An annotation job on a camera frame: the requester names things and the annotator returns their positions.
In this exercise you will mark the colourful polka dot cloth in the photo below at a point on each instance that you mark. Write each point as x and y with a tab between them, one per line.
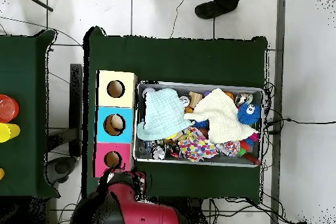
197	146

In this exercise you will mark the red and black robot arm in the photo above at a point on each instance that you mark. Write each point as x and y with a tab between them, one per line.
147	213

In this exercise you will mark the shallow clear mesh bin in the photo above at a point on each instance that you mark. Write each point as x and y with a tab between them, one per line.
199	85

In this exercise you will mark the wooden box with three holes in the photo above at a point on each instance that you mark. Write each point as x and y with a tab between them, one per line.
105	100

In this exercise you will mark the mint waffle cloth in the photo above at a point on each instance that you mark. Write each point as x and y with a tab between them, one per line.
162	116

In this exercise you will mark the silver drink can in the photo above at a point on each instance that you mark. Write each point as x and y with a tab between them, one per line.
184	101

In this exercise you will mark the plain wooden block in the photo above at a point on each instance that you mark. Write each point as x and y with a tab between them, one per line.
195	98

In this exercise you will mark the crushed black and red can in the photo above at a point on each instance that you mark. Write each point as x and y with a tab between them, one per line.
173	150

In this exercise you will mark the crushed black and white can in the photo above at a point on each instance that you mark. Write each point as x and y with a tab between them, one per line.
158	152

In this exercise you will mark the dark green table cloth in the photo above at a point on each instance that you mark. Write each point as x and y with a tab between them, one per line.
183	58

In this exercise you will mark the cream waffle cloth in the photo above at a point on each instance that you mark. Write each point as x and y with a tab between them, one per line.
223	119

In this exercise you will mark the small orange basketball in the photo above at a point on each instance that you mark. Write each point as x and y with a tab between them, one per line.
229	95

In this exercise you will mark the labelled tin can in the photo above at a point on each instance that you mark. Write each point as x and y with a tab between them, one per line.
242	98

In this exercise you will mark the blue spiky ball with eyes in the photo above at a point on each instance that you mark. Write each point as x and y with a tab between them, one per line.
246	116

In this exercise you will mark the black upright stand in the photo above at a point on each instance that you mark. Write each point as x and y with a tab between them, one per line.
76	103

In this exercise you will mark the person's foot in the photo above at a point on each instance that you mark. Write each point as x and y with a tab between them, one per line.
218	6

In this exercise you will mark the grey round base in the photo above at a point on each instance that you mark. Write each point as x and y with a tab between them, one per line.
61	167

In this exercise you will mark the neighbouring green covered table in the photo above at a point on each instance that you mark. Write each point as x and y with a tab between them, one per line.
23	63

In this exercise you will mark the red plastic cup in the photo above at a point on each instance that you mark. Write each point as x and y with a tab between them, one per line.
8	108

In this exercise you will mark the yellow plastic cup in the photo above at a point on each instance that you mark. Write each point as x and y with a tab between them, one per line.
9	132

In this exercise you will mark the dark tripod leg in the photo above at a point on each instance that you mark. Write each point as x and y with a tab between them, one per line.
39	2

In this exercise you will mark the small yellow object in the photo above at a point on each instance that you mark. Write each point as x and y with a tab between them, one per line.
1	174

